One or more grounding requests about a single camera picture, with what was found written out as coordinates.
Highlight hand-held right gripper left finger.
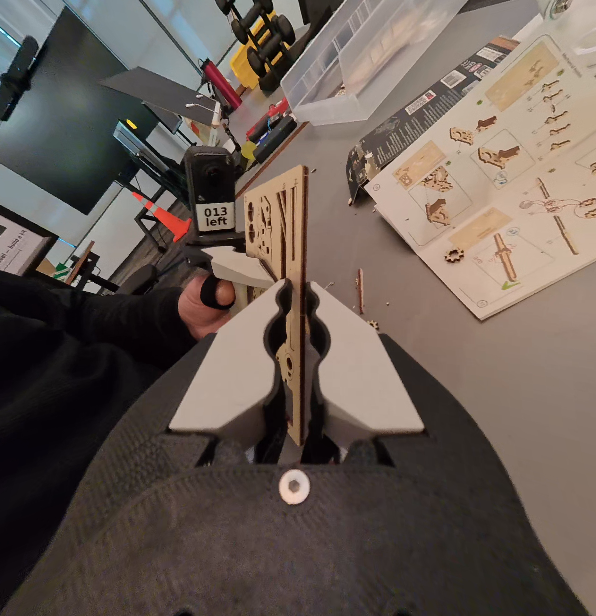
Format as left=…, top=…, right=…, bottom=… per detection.
left=169, top=279, right=295, bottom=464

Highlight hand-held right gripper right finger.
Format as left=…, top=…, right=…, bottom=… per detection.
left=305, top=280, right=425, bottom=464

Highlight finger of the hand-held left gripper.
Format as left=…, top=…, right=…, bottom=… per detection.
left=201, top=244, right=280, bottom=290

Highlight laser-cut wooden parts sheet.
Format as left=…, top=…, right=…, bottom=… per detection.
left=243, top=165, right=310, bottom=446

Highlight person's left forearm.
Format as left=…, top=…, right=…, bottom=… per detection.
left=0, top=267, right=199, bottom=381

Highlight person's left hand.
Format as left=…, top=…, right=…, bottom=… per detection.
left=178, top=278, right=251, bottom=341

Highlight orange traffic cone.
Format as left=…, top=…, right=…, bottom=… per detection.
left=132, top=191, right=193, bottom=243

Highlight black electronic device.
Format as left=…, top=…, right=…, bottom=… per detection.
left=252, top=115, right=299, bottom=164

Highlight red cylinder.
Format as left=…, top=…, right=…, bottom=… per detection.
left=201, top=59, right=244, bottom=111

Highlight black flat board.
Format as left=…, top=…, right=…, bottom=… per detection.
left=100, top=66, right=223, bottom=122

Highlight white instruction booklet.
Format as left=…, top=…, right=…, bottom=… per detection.
left=364, top=34, right=596, bottom=321

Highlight clear plastic container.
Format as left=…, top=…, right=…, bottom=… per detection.
left=280, top=0, right=472, bottom=127

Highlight black dumbbells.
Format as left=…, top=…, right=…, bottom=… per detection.
left=215, top=0, right=297, bottom=93

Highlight black monitor screen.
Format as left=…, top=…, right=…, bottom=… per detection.
left=0, top=6, right=160, bottom=216

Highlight black cardboard kit box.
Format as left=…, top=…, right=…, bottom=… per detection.
left=345, top=36, right=521, bottom=206

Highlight framed sign with marker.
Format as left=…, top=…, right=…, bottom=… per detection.
left=0, top=199, right=61, bottom=277

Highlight black camera on mount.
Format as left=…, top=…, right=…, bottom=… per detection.
left=0, top=36, right=40, bottom=125

